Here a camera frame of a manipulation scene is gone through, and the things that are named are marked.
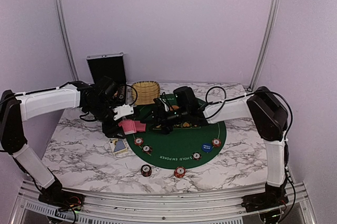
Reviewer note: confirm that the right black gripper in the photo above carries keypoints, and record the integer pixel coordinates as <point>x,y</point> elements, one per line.
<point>166,128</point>

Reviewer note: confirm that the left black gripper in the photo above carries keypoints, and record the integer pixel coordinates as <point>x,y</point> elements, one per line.
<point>110,131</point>

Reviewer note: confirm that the dealt card seat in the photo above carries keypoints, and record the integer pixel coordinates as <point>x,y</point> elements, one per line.
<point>140,127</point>

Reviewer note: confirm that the red playing card deck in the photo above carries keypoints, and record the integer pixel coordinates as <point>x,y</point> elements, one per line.
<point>128,126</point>

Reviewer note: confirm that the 100 chip stack bottom mat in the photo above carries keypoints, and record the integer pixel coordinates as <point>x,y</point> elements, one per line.
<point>196,156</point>

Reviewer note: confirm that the blue small blind button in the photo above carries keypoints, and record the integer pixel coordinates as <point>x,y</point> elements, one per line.
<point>206,147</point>

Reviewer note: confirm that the black red 100 chip stack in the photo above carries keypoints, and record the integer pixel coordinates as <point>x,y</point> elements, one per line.
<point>146,170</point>

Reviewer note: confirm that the red tan 5 chip stack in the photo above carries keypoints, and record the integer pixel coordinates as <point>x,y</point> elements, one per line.
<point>179,172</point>

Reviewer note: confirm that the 5 chip stack mat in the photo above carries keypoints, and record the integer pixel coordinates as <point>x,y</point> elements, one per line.
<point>216,142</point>

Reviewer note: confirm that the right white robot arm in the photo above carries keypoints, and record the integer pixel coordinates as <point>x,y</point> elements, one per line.
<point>268,110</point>

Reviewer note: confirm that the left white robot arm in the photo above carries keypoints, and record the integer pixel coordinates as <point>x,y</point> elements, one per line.
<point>17,109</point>

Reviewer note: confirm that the right chip row in case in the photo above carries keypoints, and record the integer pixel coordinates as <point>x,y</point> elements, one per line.
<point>121,94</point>

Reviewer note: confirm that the woven bamboo basket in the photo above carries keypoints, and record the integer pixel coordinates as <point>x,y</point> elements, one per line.
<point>144,92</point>

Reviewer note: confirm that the round green poker mat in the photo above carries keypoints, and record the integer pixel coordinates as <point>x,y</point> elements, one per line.
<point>176,149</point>

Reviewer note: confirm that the playing card box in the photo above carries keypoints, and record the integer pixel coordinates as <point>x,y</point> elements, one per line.
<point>118,146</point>

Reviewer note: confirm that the aluminium poker case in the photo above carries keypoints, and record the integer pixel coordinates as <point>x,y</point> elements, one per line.
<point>109,65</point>

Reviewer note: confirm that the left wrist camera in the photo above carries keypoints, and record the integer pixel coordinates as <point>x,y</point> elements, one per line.
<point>122,111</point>

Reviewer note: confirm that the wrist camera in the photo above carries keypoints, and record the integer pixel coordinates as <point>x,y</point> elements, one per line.
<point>186,99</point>
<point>122,111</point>

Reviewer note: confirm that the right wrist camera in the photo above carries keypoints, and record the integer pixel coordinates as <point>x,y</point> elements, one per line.
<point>186,99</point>

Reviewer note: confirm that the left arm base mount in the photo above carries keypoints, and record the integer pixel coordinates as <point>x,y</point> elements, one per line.
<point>64,200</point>

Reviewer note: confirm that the aluminium front rail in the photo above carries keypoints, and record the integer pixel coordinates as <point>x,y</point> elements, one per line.
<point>221,206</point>

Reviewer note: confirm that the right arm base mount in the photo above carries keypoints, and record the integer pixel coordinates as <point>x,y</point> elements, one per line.
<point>264,200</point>

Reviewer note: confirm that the left aluminium frame post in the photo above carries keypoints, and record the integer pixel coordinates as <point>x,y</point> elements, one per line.
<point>65,39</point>

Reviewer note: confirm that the aluminium frame post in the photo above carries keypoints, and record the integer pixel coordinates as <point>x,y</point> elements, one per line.
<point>65,39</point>
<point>271,19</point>

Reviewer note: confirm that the right aluminium frame post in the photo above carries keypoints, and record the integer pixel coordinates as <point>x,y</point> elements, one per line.
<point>271,19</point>

